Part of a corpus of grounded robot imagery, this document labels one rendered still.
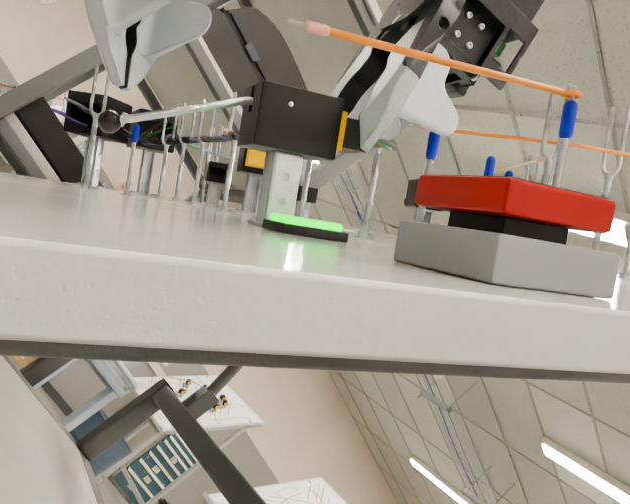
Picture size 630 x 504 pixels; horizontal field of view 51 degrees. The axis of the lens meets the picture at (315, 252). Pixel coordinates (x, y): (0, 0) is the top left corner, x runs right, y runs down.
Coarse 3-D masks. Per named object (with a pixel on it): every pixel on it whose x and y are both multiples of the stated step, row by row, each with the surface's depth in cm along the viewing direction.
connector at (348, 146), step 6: (348, 120) 44; (354, 120) 44; (348, 126) 44; (354, 126) 44; (348, 132) 44; (354, 132) 44; (348, 138) 44; (354, 138) 44; (348, 144) 44; (354, 144) 45; (342, 150) 46; (348, 150) 46; (354, 150) 45; (360, 150) 45
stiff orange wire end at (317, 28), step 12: (300, 24) 32; (312, 24) 32; (324, 24) 32; (336, 36) 33; (348, 36) 33; (360, 36) 33; (384, 48) 33; (396, 48) 34; (408, 48) 34; (432, 60) 34; (444, 60) 34; (480, 72) 35; (492, 72) 35; (528, 84) 36; (540, 84) 36; (564, 96) 38; (576, 96) 37
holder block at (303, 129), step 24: (264, 96) 41; (288, 96) 42; (312, 96) 42; (264, 120) 42; (288, 120) 42; (312, 120) 43; (336, 120) 43; (240, 144) 44; (264, 144) 42; (288, 144) 42; (312, 144) 43; (336, 144) 43
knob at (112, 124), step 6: (102, 114) 40; (108, 114) 40; (114, 114) 40; (102, 120) 40; (108, 120) 40; (114, 120) 40; (102, 126) 40; (108, 126) 40; (114, 126) 40; (120, 126) 40; (108, 132) 40; (114, 132) 40
